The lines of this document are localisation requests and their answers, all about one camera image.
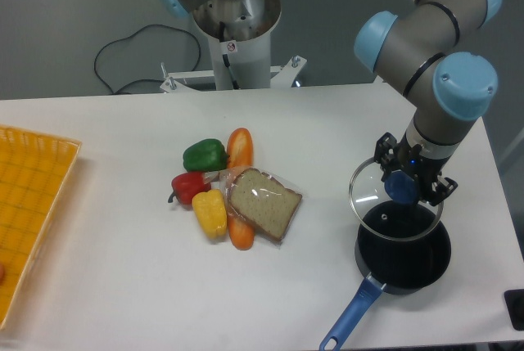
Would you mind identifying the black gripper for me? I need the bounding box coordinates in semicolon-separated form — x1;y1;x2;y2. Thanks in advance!
374;131;458;206

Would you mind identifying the bagged bread slice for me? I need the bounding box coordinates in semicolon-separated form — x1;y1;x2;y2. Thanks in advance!
219;166;302;245

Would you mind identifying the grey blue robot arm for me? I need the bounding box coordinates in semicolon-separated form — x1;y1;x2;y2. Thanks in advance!
161;0;502;205

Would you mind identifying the orange baguette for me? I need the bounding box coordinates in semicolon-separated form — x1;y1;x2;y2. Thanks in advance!
228;213;255;250
226;128;254;169

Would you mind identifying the orange baguette upper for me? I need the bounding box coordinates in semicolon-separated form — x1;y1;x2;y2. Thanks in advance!
226;128;254;169

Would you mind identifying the yellow bell pepper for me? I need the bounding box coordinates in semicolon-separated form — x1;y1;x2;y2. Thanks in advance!
192;189;227;240

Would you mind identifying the glass lid with blue knob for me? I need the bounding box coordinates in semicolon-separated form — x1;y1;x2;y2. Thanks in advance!
348;158;443;242

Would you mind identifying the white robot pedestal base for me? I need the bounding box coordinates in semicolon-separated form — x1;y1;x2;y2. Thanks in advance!
159;0;308;93

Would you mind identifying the black device at table edge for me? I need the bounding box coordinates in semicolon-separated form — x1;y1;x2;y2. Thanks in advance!
504;289;524;331

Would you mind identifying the green bell pepper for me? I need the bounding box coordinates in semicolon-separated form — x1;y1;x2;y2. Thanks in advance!
183;138;228;172

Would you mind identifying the orange baguette lower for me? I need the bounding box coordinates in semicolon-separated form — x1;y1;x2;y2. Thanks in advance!
228;213;255;250

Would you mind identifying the yellow woven basket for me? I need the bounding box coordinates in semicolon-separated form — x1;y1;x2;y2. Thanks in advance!
1;125;82;328

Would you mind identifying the black cable on floor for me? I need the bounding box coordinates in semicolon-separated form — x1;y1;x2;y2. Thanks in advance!
93;24;202;95

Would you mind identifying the black saucepan with blue handle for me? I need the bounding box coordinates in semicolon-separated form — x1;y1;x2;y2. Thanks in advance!
319;221;451;350

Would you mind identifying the red bell pepper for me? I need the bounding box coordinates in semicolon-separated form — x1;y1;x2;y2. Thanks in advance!
167;171;211;205

